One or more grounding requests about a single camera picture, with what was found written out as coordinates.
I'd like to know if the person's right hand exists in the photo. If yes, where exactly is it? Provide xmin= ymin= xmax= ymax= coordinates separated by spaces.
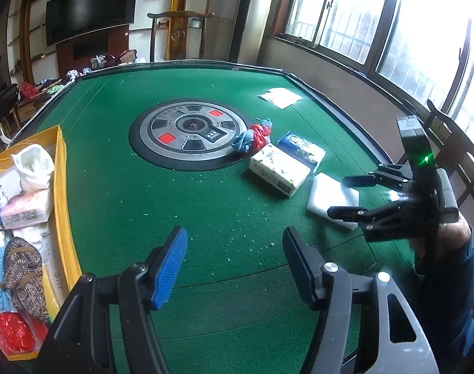
xmin=409 ymin=213 xmax=472 ymax=258

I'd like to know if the blue right sleeve forearm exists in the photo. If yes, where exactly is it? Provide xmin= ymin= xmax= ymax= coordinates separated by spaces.
xmin=415 ymin=235 xmax=474 ymax=367

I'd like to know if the blue Vinda tissue pack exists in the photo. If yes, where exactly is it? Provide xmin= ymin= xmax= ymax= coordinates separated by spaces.
xmin=276 ymin=131 xmax=326 ymax=173

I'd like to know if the pink tissue pack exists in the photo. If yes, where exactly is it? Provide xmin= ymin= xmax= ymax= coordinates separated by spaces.
xmin=1 ymin=188 xmax=54 ymax=230

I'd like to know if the white plastic bag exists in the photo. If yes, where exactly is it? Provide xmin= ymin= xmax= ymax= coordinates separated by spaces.
xmin=10 ymin=144 xmax=55 ymax=192

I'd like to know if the white paper sheet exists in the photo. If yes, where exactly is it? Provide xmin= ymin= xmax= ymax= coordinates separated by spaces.
xmin=260 ymin=88 xmax=302 ymax=110

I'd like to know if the red plastic bag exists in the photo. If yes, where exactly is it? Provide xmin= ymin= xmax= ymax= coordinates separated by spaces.
xmin=0 ymin=312 xmax=48 ymax=356

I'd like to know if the black wall television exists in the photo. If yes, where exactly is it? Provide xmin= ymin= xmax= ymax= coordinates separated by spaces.
xmin=45 ymin=0 xmax=136 ymax=46

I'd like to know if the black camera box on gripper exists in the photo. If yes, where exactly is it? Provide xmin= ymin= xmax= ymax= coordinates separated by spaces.
xmin=397 ymin=116 xmax=435 ymax=170

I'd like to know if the red and blue cloth bundle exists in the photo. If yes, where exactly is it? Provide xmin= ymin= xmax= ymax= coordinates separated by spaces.
xmin=231 ymin=118 xmax=272 ymax=154

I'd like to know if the white foam block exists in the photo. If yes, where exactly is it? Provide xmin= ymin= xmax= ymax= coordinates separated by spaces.
xmin=307 ymin=173 xmax=359 ymax=231

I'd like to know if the dark wooden chair by window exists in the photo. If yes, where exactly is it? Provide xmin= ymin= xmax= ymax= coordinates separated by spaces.
xmin=423 ymin=100 xmax=474 ymax=206

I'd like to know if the wooden chair behind table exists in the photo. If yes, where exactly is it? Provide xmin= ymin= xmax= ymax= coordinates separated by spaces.
xmin=146 ymin=11 xmax=214 ymax=63

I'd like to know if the grey round table centre console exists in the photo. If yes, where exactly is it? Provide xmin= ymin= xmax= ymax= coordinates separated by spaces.
xmin=129 ymin=99 xmax=251 ymax=171

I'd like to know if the brown woven knit pouch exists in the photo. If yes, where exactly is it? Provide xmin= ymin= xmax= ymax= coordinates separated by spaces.
xmin=3 ymin=237 xmax=49 ymax=323

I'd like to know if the yellow cardboard box tray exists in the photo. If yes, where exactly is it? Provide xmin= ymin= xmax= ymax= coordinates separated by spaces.
xmin=0 ymin=126 xmax=81 ymax=361

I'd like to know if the white patterned tissue pack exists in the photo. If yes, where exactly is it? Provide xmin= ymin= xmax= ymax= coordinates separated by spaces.
xmin=249 ymin=144 xmax=310 ymax=198

